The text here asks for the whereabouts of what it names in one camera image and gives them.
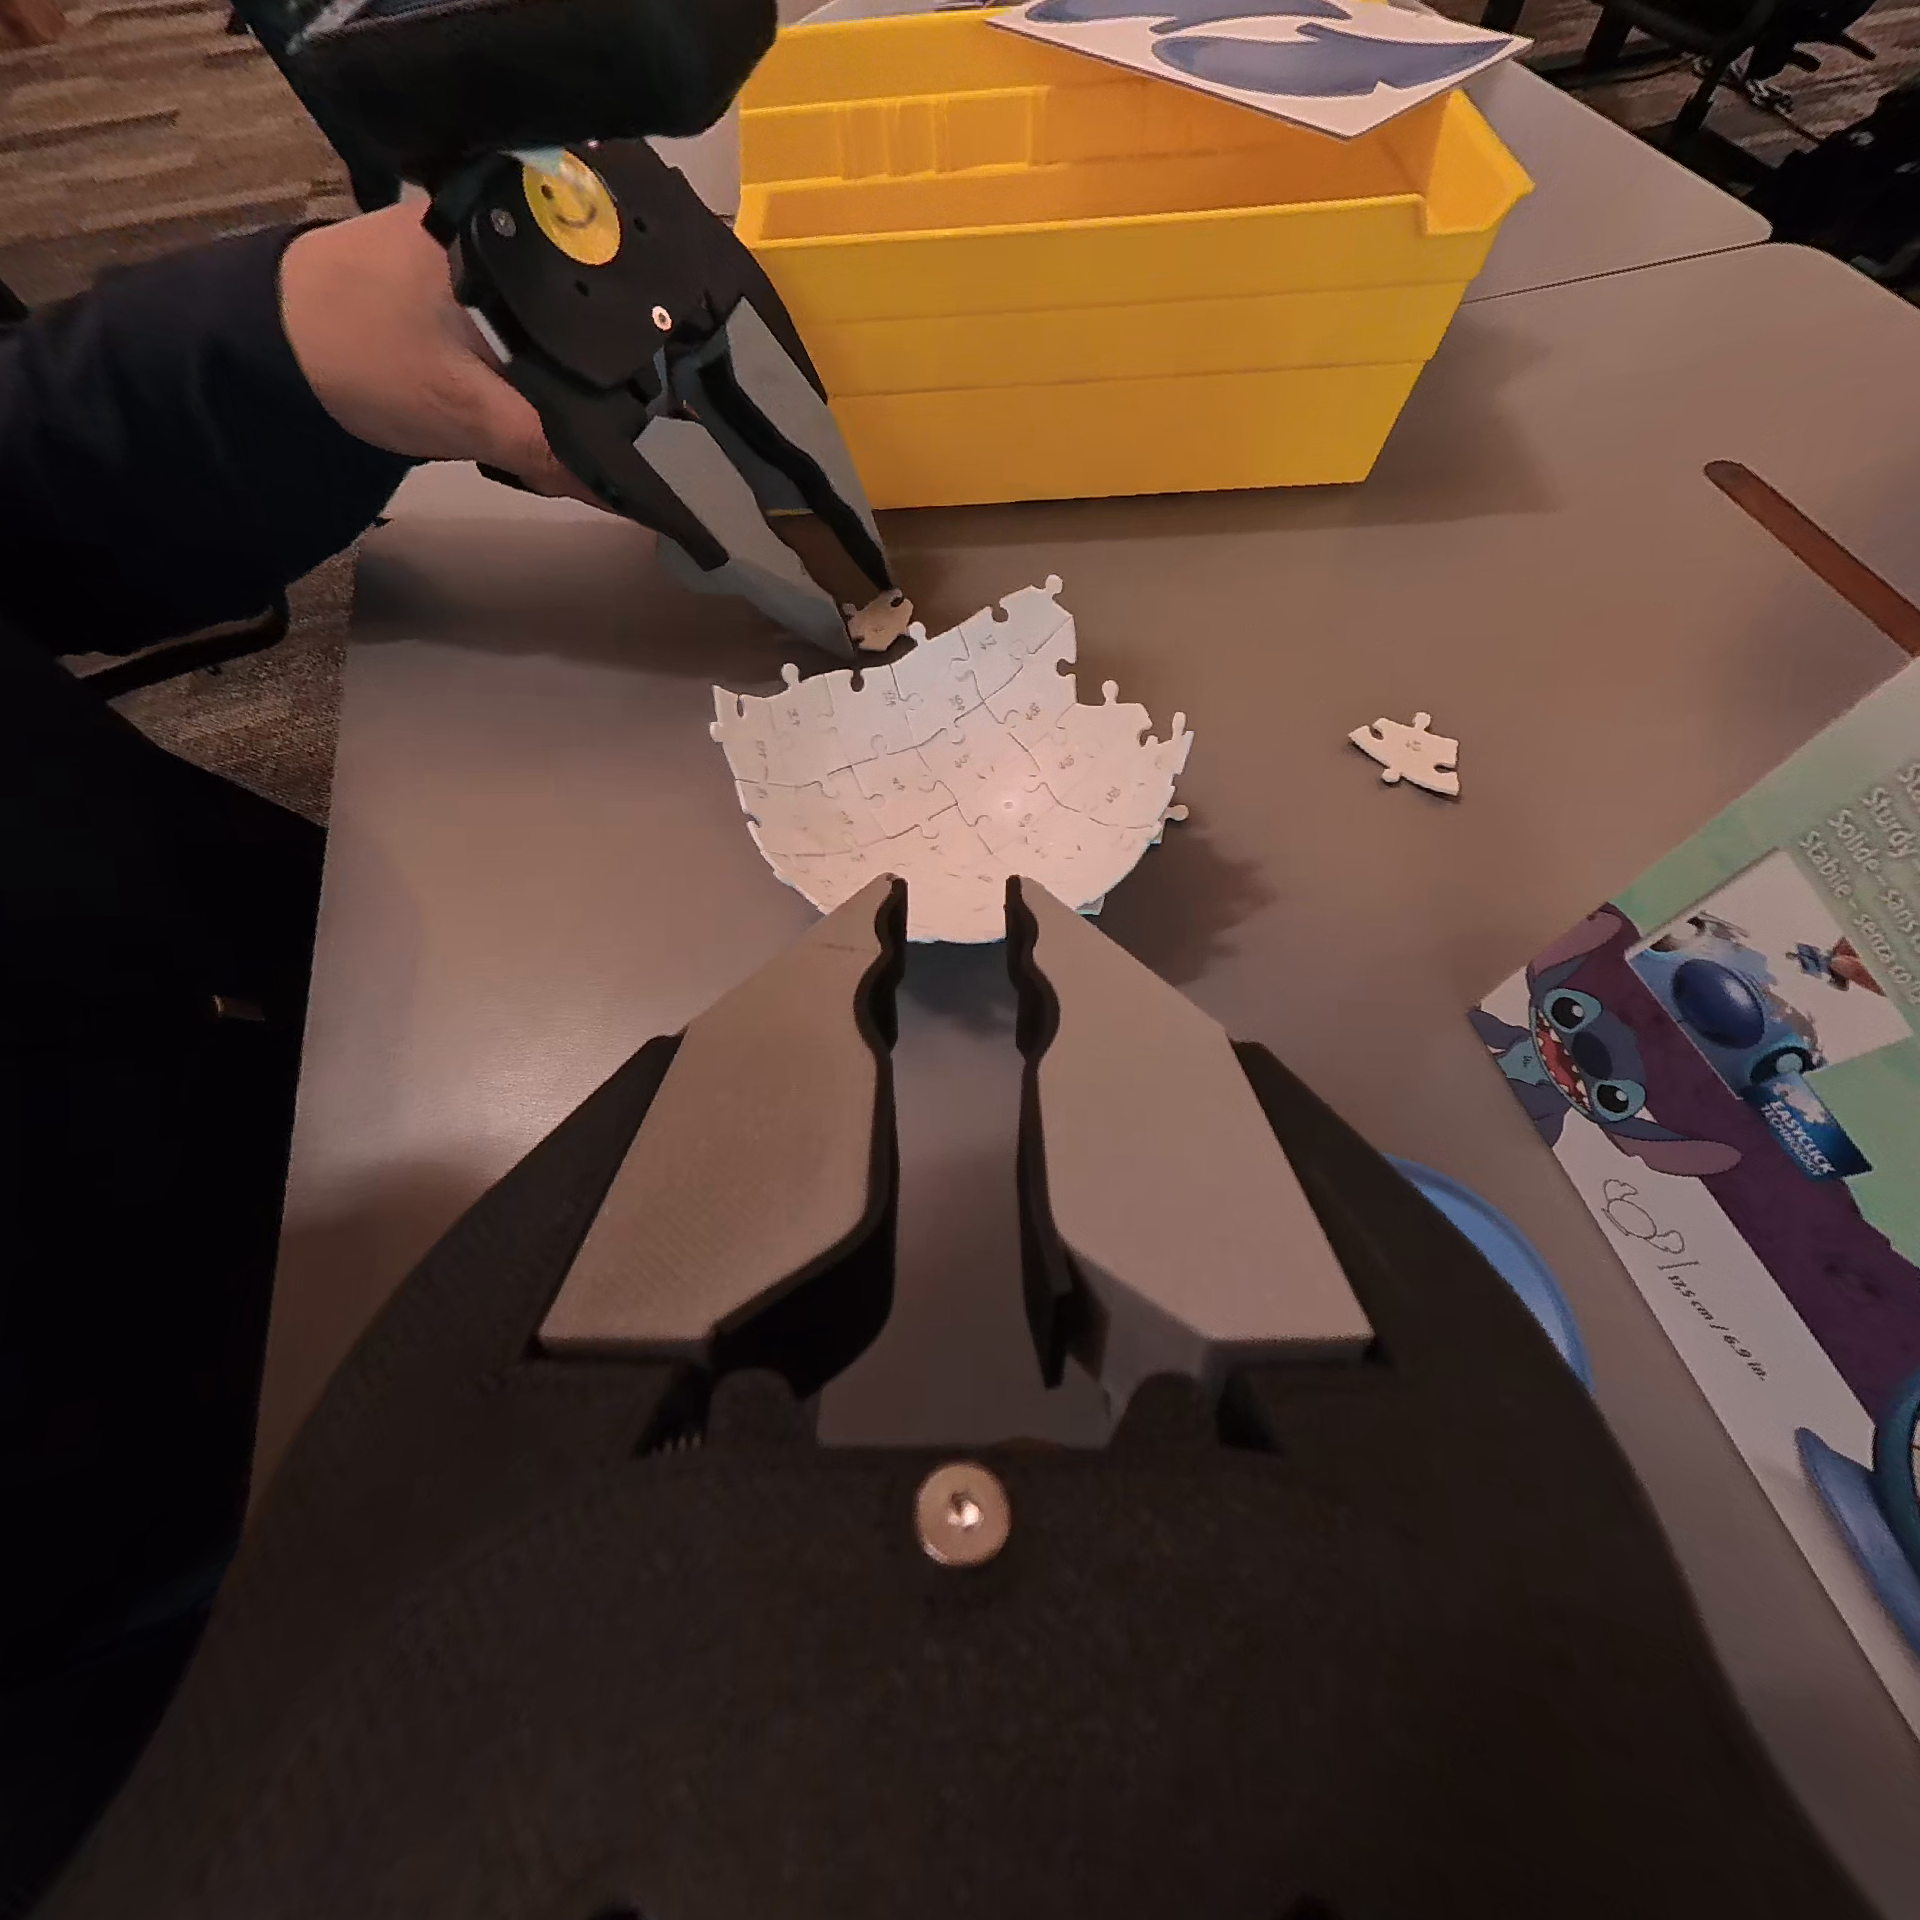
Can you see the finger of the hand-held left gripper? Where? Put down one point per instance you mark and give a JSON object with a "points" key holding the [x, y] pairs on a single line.
{"points": [[803, 435], [720, 510]]}

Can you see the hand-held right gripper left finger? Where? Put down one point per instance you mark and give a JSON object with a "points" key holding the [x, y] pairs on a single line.
{"points": [[735, 1185]]}

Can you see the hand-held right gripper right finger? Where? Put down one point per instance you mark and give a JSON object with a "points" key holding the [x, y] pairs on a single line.
{"points": [[1185, 1201]]}

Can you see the white puzzle piece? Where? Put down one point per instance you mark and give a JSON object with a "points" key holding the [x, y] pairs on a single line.
{"points": [[883, 615], [1412, 755]]}

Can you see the partly built white puzzle ball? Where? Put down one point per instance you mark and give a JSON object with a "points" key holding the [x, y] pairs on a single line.
{"points": [[932, 750]]}

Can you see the printed cardboard puzzle box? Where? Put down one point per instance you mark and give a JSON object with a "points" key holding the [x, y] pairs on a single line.
{"points": [[1725, 1126]]}

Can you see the person's left hand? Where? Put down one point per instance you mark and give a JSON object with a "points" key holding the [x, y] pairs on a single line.
{"points": [[390, 345]]}

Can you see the yellow plastic bin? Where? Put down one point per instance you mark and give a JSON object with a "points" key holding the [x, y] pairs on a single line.
{"points": [[1126, 406]]}

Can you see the blue round plastic dish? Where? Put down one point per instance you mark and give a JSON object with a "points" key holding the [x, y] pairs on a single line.
{"points": [[1517, 1260]]}

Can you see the white sheet with blue shapes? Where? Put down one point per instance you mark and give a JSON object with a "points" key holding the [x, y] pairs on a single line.
{"points": [[1277, 61]]}

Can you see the blue curved plastic part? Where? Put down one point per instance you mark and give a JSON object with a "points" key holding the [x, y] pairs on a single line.
{"points": [[1852, 1500]]}

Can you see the brown wooden strip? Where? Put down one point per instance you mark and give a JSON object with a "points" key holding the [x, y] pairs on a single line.
{"points": [[1815, 556]]}

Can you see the black office chair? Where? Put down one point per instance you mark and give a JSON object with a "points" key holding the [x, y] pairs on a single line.
{"points": [[1725, 44]]}

